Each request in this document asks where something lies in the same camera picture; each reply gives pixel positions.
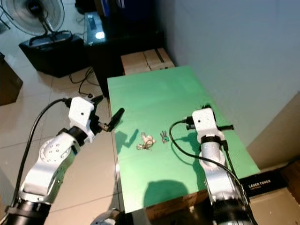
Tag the beige box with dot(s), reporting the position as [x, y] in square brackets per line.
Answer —
[281, 136]

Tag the small silver key pair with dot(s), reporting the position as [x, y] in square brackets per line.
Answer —
[164, 137]

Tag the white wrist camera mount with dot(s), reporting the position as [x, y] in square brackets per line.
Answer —
[82, 115]
[205, 122]

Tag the black speaker box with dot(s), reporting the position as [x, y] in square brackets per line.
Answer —
[56, 56]

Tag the green table mat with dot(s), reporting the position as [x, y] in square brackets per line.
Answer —
[168, 93]

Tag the tan taped cardboard box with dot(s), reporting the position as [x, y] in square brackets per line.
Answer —
[143, 62]

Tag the lit grey device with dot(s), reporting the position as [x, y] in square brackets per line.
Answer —
[98, 33]

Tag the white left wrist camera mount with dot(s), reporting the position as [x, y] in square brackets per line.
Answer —
[82, 115]

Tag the grey standing fan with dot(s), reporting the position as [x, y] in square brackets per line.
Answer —
[18, 18]

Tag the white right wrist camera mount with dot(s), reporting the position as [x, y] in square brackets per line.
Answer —
[205, 122]

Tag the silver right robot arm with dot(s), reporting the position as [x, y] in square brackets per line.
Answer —
[213, 157]

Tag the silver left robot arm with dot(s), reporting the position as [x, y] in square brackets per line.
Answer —
[49, 157]

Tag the key bunch with beige fob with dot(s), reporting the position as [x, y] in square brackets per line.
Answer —
[147, 140]

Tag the brown open cardboard box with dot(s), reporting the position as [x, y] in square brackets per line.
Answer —
[9, 82]

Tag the brown table base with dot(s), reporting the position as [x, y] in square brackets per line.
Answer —
[173, 206]

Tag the black laser toner box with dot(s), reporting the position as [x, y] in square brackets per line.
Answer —
[262, 185]

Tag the black cabinet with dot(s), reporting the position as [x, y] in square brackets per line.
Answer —
[131, 44]

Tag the grey robot foot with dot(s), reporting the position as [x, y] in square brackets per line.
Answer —
[107, 218]

